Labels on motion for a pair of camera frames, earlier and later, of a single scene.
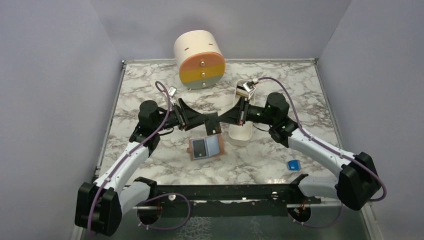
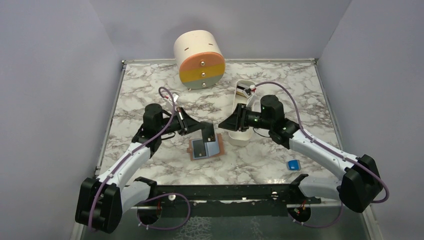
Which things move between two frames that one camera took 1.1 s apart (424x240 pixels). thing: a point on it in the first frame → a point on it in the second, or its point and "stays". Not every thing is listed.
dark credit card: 212,125 → 208,132
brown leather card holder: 210,146 stays
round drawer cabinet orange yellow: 201,61 stays
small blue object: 294,165 stays
